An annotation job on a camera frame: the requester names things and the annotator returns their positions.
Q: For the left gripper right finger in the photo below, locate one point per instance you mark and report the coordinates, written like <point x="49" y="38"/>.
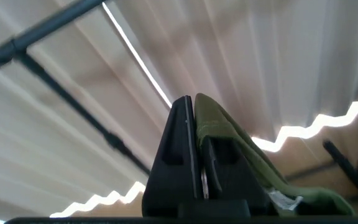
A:
<point x="228" y="174"/>

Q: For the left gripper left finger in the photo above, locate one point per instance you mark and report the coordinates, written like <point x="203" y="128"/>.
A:
<point x="172" y="174"/>

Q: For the green sleeveless top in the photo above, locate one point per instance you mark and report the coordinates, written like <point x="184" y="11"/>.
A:
<point x="216" y="124"/>

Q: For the black clothes rack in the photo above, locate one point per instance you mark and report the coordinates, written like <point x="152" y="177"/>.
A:
<point x="2" y="53"/>

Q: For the beige curtain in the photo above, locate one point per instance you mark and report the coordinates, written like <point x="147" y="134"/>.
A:
<point x="259" y="46"/>

